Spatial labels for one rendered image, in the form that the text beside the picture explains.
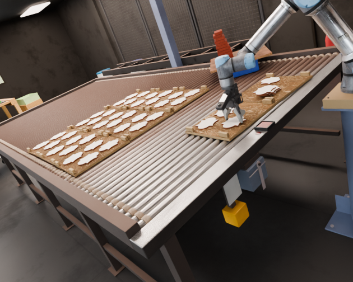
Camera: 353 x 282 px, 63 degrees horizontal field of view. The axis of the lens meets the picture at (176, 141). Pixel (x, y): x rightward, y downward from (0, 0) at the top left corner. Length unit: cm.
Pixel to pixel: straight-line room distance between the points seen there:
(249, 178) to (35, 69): 1077
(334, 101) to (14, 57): 1079
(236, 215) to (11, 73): 1066
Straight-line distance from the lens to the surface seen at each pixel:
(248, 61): 149
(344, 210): 230
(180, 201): 117
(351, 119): 178
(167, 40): 361
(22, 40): 1176
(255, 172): 141
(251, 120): 159
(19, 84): 1153
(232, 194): 135
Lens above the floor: 158
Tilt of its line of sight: 24 degrees down
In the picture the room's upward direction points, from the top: 21 degrees counter-clockwise
